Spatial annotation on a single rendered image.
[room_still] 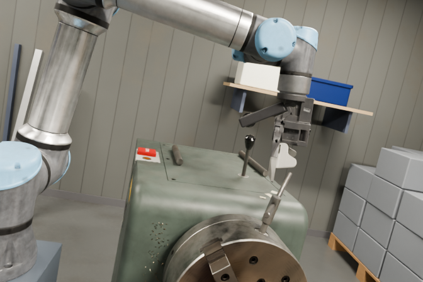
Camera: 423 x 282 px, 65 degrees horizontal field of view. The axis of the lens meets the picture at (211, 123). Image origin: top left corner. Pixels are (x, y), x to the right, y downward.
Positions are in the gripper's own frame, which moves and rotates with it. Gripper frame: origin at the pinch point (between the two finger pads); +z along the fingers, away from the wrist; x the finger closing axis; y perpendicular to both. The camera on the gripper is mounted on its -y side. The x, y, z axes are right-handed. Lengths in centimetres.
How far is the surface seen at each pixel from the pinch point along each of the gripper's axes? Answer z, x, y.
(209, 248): 13.3, -18.3, -9.2
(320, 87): -28, 242, 25
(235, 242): 10.9, -17.8, -4.2
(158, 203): 9.8, -9.6, -24.7
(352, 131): 16, 322, 74
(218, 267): 14.5, -22.3, -6.2
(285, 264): 15.5, -12.6, 6.3
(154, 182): 6.7, -4.8, -28.3
